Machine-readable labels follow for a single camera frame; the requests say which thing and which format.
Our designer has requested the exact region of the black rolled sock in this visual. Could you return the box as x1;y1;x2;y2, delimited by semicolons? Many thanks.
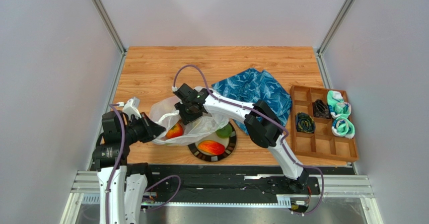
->
312;99;331;119

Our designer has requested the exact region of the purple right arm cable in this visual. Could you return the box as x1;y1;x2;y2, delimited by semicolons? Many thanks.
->
172;64;325;216

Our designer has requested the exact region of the green fake lime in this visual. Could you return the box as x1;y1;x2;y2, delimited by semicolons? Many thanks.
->
216;123;233;138

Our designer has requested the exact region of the left aluminium frame post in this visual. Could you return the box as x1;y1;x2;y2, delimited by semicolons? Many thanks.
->
91;0;127;55

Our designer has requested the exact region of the red yellow fake apple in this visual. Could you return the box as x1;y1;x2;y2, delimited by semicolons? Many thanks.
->
166;122;184;139

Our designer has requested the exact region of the dark rolled sock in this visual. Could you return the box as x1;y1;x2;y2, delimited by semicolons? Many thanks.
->
295;112;316;133

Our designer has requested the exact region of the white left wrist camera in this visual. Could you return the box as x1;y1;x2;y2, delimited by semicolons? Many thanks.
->
122;97;141;119

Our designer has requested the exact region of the aluminium frame post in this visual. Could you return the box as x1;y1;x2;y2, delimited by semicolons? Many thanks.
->
317;0;355;56
91;0;127;55

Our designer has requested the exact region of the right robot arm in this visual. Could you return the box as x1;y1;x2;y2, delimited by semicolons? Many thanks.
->
172;84;309;191

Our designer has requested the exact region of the teal white rolled sock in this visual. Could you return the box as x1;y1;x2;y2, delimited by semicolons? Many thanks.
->
327;91;351;119

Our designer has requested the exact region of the black rimmed ceramic plate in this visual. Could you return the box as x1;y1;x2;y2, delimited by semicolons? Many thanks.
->
188;123;237;162

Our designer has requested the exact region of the white printed plastic bag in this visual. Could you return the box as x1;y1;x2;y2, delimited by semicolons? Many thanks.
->
149;96;230;146

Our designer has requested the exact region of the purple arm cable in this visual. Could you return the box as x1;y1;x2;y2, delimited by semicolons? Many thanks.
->
104;103;182;224
172;64;325;216

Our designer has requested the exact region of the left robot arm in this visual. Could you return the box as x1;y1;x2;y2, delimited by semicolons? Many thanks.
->
92;110;166;223

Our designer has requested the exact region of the wooden compartment tray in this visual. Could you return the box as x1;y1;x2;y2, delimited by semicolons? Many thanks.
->
290;85;359;163

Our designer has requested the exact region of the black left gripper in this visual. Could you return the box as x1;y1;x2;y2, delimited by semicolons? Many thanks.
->
120;112;166;144

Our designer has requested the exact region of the red yellow fake mango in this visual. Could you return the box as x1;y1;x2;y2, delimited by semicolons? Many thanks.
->
197;140;225;156

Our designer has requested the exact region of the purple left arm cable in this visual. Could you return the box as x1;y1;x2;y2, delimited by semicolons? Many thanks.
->
104;103;182;224

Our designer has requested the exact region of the right aluminium frame post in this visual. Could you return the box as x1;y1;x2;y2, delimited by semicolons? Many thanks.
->
317;0;355;56

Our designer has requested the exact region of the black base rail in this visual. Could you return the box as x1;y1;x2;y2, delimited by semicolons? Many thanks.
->
90;163;321;206

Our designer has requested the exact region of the blue shark print cloth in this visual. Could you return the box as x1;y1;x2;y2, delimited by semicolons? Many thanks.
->
212;68;292;126

